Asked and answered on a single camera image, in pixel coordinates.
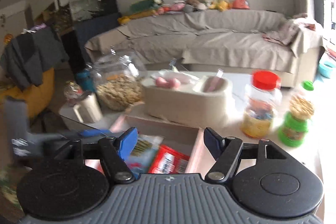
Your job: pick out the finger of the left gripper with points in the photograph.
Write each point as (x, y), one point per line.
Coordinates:
(96, 132)

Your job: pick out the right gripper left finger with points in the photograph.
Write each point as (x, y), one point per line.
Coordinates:
(114, 152)

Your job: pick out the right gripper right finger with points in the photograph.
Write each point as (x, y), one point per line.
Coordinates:
(226, 153)

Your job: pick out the light blue snack packet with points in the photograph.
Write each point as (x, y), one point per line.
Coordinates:
(143, 154)

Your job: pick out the red snack packet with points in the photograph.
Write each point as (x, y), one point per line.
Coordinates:
(169, 161)

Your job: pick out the white mug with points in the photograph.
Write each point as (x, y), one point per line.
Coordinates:
(87, 109)

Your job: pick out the pink cardboard box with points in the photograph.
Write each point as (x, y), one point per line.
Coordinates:
(179, 137)

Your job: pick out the small glass jar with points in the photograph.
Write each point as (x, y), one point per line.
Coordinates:
(72, 91)

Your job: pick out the teal bottle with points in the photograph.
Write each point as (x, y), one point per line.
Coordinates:
(85, 81)

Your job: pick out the large glass cookie jar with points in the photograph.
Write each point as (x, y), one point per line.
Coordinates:
(117, 79)

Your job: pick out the red lid plastic jar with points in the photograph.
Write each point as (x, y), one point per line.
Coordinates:
(262, 96)

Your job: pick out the green candy dispenser jar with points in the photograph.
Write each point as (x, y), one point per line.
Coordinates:
(296, 121)

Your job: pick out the beige tissue box organizer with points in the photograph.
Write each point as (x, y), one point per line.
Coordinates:
(205, 101)

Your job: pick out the dark grey clothes pile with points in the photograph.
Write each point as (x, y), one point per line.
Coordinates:
(29, 55)

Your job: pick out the grey covered sofa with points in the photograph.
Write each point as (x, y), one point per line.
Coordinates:
(237, 41)

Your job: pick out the teal plastic basin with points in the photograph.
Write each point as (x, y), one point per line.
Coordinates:
(327, 69)

